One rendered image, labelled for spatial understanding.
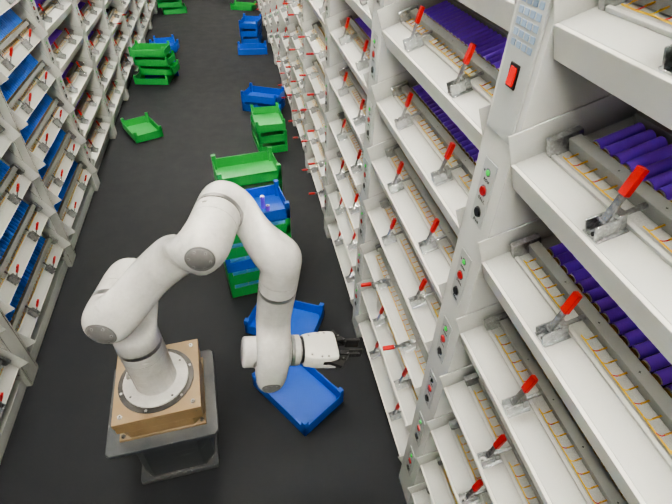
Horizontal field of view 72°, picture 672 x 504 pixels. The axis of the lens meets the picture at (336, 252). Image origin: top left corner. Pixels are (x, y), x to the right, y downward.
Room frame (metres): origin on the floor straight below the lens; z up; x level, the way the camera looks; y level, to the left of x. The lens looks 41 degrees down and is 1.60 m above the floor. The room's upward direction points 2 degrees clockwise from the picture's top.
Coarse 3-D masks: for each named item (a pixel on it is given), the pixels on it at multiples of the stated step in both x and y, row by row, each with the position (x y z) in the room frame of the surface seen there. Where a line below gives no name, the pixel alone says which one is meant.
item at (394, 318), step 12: (372, 240) 1.30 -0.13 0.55; (372, 252) 1.29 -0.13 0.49; (372, 264) 1.23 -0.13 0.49; (372, 276) 1.17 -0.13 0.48; (384, 288) 1.11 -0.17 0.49; (384, 300) 1.06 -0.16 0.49; (396, 312) 1.00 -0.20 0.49; (396, 324) 0.95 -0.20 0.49; (396, 336) 0.91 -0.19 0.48; (408, 360) 0.82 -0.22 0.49; (420, 360) 0.81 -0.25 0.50; (408, 372) 0.78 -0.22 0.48; (420, 372) 0.78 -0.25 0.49; (420, 384) 0.74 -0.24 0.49
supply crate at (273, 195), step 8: (248, 192) 1.75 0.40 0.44; (256, 192) 1.76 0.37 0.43; (264, 192) 1.77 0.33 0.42; (272, 192) 1.79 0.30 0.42; (280, 192) 1.75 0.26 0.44; (256, 200) 1.74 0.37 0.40; (272, 200) 1.74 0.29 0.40; (280, 200) 1.74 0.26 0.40; (272, 208) 1.68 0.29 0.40; (280, 208) 1.68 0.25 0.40; (288, 208) 1.61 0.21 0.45; (272, 216) 1.59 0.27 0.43; (280, 216) 1.60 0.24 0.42; (288, 216) 1.61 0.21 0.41
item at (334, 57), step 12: (336, 0) 1.98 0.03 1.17; (336, 12) 1.98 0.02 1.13; (336, 48) 1.98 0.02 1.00; (336, 60) 1.98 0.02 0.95; (336, 144) 1.98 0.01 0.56; (324, 180) 2.07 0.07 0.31; (324, 192) 2.06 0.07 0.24; (324, 204) 2.06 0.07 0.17; (324, 216) 2.06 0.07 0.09; (324, 228) 2.06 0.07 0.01
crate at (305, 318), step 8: (296, 304) 1.45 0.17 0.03; (304, 304) 1.44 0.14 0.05; (312, 304) 1.43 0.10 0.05; (320, 304) 1.41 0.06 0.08; (296, 312) 1.43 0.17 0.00; (304, 312) 1.43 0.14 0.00; (312, 312) 1.43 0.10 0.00; (320, 312) 1.40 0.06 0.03; (248, 320) 1.31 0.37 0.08; (296, 320) 1.38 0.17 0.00; (304, 320) 1.38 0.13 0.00; (312, 320) 1.38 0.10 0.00; (320, 320) 1.36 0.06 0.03; (248, 328) 1.30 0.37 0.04; (296, 328) 1.33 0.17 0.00; (304, 328) 1.33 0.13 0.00; (312, 328) 1.33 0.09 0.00
